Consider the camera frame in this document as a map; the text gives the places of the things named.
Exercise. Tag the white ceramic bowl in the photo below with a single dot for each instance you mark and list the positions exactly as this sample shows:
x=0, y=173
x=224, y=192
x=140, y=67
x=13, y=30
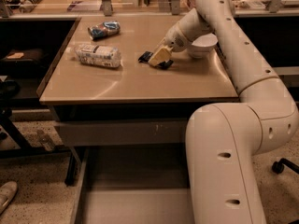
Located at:
x=202, y=46

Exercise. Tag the white shoe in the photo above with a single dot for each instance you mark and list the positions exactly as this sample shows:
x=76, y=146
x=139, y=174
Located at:
x=7, y=193

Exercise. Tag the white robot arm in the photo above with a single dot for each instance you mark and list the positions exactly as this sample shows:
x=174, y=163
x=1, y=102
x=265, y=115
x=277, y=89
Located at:
x=221, y=138

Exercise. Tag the closed grey top drawer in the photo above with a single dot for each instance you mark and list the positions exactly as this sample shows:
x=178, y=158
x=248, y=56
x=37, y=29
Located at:
x=121, y=132

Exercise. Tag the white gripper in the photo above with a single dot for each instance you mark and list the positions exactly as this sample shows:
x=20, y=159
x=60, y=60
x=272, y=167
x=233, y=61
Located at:
x=175, y=42

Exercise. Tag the dark blue rxbar wrapper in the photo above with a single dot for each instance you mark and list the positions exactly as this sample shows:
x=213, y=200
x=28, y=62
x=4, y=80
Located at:
x=145, y=57

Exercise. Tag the black office chair base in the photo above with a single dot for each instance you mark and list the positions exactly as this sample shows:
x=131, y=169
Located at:
x=278, y=166

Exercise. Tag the open grey middle drawer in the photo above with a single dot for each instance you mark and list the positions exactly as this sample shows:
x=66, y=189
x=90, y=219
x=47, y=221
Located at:
x=135, y=184

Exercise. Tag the crushed blue soda can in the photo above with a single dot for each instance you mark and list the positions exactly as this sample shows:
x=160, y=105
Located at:
x=104, y=29

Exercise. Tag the grey drawer cabinet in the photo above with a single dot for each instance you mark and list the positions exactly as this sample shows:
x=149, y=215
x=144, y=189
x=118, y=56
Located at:
x=77, y=92

